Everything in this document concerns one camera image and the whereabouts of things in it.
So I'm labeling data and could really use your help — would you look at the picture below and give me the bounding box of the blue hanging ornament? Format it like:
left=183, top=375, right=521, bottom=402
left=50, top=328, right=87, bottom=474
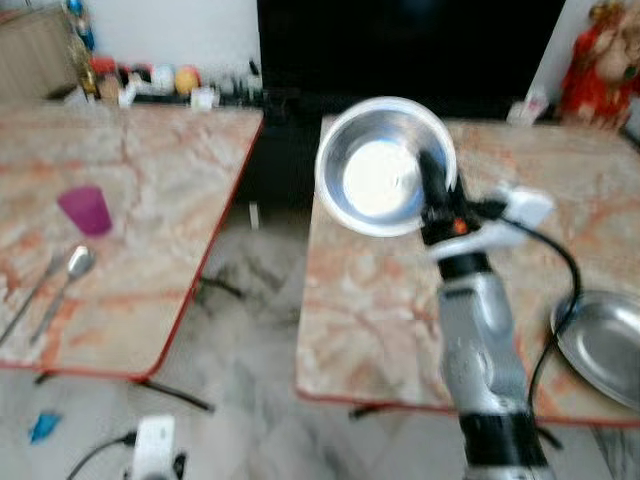
left=64, top=0, right=97, bottom=53

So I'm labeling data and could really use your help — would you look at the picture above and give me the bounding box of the black television screen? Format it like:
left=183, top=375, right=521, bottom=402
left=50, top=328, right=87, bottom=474
left=257, top=0, right=567, bottom=103

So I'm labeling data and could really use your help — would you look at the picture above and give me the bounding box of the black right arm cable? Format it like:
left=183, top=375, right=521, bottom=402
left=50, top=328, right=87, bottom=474
left=475, top=200, right=587, bottom=446

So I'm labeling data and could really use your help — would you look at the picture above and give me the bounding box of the steel spoon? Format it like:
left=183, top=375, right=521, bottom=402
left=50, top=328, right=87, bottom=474
left=30, top=245, right=97, bottom=346

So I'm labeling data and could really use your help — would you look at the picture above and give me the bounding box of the red dressed doll figure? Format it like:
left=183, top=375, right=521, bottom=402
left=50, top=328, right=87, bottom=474
left=558, top=0, right=640, bottom=128

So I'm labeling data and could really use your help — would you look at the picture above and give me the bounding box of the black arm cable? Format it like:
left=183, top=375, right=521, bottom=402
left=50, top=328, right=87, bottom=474
left=475, top=200, right=587, bottom=446
left=65, top=430, right=137, bottom=480

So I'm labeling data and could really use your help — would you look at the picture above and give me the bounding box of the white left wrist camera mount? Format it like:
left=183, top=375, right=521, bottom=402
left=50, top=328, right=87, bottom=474
left=130, top=415, right=179, bottom=480

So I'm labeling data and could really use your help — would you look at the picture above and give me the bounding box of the purple plastic cup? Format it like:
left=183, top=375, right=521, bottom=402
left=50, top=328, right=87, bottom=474
left=57, top=185, right=114, bottom=238

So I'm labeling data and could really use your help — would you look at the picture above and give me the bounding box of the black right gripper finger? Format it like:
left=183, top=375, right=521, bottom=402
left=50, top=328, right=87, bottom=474
left=419, top=150, right=452, bottom=209

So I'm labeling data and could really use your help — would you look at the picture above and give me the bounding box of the steel fork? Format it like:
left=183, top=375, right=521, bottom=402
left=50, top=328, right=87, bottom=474
left=0, top=250, right=67, bottom=346

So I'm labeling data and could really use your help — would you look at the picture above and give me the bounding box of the red jar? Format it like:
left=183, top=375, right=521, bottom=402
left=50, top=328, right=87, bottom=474
left=90, top=57, right=120, bottom=102

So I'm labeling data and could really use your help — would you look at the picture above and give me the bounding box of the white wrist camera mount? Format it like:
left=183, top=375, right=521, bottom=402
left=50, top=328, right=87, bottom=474
left=130, top=415, right=179, bottom=480
left=430, top=186, right=556, bottom=263

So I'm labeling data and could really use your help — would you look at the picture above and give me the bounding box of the white pink carton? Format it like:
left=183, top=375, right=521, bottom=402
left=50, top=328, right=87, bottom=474
left=509, top=93, right=550, bottom=127

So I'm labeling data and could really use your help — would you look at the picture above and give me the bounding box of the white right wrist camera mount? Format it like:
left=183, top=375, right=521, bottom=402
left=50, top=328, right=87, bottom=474
left=430, top=186, right=556, bottom=263

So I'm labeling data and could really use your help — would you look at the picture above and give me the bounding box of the blue scrap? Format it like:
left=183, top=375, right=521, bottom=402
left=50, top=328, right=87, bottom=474
left=28, top=410, right=64, bottom=444

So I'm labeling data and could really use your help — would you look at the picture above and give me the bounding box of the small white box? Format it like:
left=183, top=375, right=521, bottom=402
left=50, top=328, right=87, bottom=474
left=190, top=88, right=220, bottom=112

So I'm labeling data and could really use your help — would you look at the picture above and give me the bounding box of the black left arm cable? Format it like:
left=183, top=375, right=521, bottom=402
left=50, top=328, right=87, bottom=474
left=65, top=430, right=137, bottom=480

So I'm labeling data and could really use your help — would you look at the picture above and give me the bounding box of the steel bowl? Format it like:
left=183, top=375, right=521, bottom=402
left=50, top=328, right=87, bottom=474
left=314, top=96, right=459, bottom=238

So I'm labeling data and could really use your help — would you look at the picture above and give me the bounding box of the yellow orange ball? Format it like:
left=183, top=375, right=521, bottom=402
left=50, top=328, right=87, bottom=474
left=175, top=65, right=202, bottom=97

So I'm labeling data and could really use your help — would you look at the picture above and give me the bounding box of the steel plate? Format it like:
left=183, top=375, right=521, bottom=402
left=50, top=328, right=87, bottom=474
left=550, top=290, right=640, bottom=411

